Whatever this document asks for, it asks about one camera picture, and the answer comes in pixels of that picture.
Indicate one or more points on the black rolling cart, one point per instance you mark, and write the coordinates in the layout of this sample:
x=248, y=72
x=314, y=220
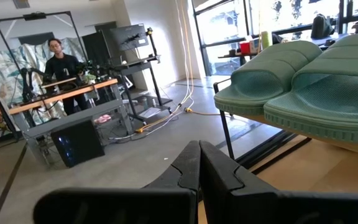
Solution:
x=138, y=66

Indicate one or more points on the black flat monitor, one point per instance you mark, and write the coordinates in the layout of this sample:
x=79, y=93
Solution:
x=129, y=37

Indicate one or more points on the wooden top workbench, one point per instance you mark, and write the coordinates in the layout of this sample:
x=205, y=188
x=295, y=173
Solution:
x=73, y=91

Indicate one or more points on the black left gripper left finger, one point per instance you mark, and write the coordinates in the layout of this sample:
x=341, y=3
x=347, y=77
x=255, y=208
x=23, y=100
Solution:
x=120, y=205

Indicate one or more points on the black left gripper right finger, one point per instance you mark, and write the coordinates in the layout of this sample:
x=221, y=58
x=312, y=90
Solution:
x=275, y=208

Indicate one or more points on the black rig camera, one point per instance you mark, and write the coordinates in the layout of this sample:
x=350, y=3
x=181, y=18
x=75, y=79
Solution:
x=34, y=16

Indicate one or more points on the black aluminium table frame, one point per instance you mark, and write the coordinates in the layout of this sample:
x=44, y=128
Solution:
x=266, y=149

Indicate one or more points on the pink item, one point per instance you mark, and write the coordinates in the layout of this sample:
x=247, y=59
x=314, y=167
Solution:
x=102, y=119

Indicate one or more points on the dark door panel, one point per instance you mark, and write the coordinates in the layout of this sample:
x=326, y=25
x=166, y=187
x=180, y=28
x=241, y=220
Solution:
x=96, y=46

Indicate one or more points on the white carton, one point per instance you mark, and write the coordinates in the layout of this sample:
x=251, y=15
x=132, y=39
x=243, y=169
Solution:
x=255, y=46

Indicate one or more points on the dark long table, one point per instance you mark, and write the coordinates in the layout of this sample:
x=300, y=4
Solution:
x=331, y=42

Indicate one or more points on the dark backpack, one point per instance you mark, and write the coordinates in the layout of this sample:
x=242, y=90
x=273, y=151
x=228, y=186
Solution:
x=322, y=27

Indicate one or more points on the person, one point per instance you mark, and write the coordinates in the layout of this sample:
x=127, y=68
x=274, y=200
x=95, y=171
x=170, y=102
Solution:
x=61, y=67

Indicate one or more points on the red box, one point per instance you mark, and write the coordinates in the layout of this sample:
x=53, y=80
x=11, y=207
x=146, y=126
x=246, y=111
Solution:
x=245, y=48

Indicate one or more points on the black window frame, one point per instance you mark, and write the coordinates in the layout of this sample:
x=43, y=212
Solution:
x=245, y=15

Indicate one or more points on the green cylinder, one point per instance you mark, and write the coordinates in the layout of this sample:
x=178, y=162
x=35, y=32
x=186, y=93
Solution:
x=266, y=40

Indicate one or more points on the black computer case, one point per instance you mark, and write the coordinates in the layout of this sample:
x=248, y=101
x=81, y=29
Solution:
x=78, y=143

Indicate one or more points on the ceiling vent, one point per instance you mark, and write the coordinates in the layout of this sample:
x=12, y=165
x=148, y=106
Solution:
x=21, y=3

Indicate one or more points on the small background plant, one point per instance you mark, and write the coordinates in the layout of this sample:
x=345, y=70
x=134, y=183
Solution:
x=89, y=77

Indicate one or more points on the green slide sandal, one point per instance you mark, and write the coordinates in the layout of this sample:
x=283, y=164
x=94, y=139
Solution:
x=259, y=84
x=331, y=102

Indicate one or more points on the black background robot arm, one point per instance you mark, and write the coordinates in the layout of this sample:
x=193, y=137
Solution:
x=26, y=84

